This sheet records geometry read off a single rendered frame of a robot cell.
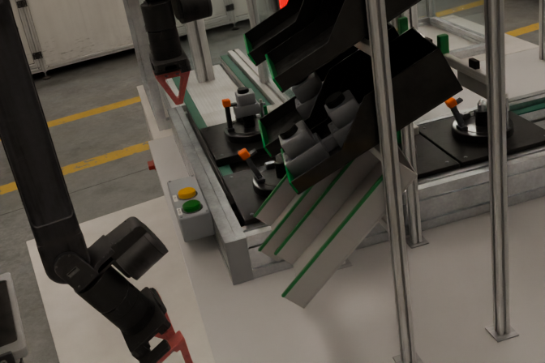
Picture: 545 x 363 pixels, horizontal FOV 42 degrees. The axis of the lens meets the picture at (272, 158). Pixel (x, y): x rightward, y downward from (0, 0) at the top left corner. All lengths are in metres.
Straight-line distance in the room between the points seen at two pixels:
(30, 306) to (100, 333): 1.87
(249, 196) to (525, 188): 0.60
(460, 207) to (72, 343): 0.84
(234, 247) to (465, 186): 0.51
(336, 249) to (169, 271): 0.56
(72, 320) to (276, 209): 0.47
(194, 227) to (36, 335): 1.64
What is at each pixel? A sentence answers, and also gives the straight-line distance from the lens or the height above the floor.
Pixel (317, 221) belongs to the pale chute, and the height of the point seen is 1.07.
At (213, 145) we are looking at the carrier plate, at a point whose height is 0.97.
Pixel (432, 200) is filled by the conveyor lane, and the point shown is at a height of 0.93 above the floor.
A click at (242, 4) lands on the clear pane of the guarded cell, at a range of 2.82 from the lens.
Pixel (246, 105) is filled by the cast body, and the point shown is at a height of 1.05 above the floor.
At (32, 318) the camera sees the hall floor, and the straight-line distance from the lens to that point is 3.21.
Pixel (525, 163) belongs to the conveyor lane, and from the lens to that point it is 1.61.
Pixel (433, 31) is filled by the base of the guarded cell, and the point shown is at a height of 0.86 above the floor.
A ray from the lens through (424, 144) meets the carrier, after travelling 1.68.
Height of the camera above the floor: 1.66
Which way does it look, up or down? 24 degrees down
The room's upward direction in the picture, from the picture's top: 10 degrees counter-clockwise
